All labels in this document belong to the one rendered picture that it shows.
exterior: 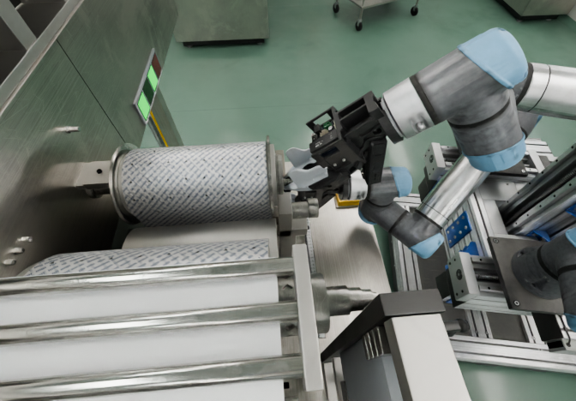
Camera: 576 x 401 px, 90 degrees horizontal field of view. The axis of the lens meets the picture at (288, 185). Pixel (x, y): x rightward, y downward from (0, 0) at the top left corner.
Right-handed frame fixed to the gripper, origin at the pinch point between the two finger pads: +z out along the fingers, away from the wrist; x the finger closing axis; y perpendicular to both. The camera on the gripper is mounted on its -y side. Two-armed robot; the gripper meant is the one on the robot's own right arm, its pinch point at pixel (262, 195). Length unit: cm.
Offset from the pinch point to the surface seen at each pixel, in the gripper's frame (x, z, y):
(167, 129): -71, 48, -43
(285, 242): 11.3, -4.8, -3.4
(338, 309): 32.2, -9.2, 25.6
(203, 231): 15.8, 9.5, 14.1
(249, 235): 17.3, 1.6, 14.5
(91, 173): 6.3, 27.9, 20.0
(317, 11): -336, -69, -109
